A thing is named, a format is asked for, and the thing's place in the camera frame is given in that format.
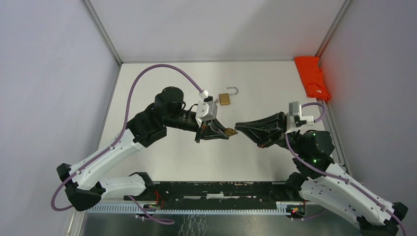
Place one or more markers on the left aluminium corner post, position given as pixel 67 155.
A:
pixel 102 31

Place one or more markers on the large brass padlock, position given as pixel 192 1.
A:
pixel 224 98

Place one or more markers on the small brass padlock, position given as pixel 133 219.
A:
pixel 230 132

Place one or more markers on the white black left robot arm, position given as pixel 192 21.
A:
pixel 85 182

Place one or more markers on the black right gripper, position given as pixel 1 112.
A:
pixel 265 131

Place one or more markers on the orange folded cloth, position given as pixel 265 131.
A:
pixel 312 78

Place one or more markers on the aluminium corner frame post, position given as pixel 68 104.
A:
pixel 333 28

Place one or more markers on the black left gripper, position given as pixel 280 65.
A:
pixel 206 128

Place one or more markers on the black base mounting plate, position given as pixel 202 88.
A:
pixel 181 195

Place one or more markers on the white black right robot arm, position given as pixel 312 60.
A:
pixel 319 179

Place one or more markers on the aluminium front frame rail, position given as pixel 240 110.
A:
pixel 292 210

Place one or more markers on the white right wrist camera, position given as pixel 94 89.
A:
pixel 295 119

